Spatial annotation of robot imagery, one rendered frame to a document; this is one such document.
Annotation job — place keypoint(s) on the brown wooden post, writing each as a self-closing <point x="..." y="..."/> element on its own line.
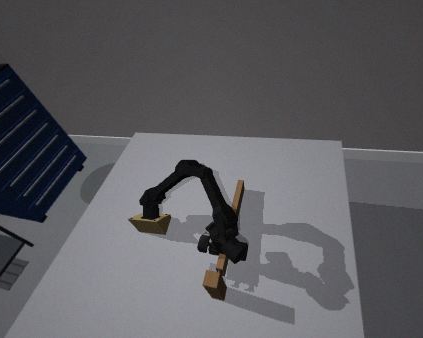
<point x="214" y="285"/>

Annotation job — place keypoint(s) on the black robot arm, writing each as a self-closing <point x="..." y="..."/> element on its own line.
<point x="223" y="230"/>

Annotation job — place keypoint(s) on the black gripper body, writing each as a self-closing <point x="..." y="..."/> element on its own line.
<point x="204" y="243"/>

